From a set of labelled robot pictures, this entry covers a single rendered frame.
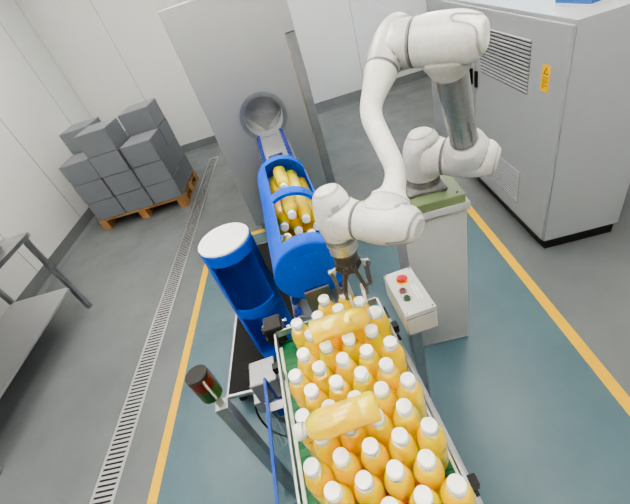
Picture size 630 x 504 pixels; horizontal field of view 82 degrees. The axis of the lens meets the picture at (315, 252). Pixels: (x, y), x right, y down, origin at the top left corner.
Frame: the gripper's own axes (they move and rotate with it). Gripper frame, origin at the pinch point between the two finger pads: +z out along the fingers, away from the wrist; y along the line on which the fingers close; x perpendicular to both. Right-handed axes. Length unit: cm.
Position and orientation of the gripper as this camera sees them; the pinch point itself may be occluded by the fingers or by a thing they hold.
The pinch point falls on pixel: (357, 296)
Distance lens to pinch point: 120.6
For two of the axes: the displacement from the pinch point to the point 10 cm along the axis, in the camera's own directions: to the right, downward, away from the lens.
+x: 1.9, 5.8, -7.9
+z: 2.7, 7.5, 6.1
